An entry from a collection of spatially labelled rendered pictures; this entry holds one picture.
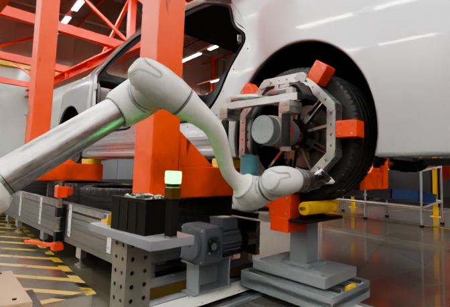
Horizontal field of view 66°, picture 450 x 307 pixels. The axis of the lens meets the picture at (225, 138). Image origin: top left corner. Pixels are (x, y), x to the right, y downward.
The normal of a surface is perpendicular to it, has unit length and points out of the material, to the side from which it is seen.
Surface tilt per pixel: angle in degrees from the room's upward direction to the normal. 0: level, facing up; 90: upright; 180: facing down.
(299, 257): 90
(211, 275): 90
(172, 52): 90
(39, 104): 90
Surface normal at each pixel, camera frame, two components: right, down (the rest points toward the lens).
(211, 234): 0.70, -0.04
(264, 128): -0.71, -0.08
